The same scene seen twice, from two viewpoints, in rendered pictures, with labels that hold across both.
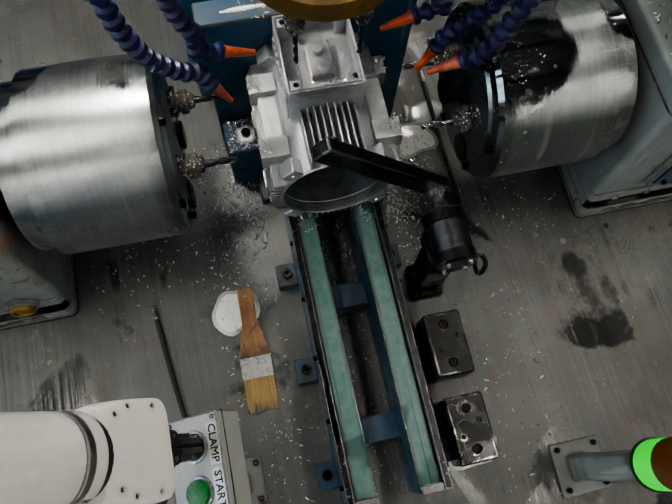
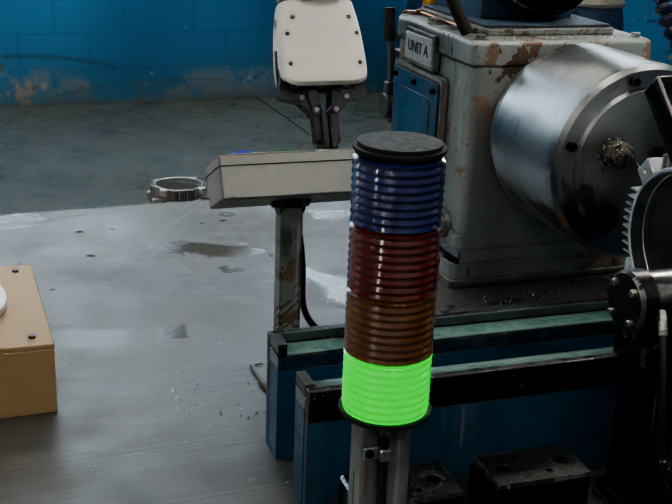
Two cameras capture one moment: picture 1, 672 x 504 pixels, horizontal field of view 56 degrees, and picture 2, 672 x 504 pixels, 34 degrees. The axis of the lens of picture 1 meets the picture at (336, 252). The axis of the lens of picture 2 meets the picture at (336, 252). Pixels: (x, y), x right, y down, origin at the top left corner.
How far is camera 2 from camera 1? 1.18 m
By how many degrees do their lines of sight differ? 71
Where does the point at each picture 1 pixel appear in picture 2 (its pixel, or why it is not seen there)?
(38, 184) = (535, 67)
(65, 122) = (594, 52)
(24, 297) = (449, 210)
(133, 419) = (346, 35)
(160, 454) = (320, 64)
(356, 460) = (331, 343)
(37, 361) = not seen: hidden behind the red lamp
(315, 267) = (574, 318)
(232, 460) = (319, 167)
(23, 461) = not seen: outside the picture
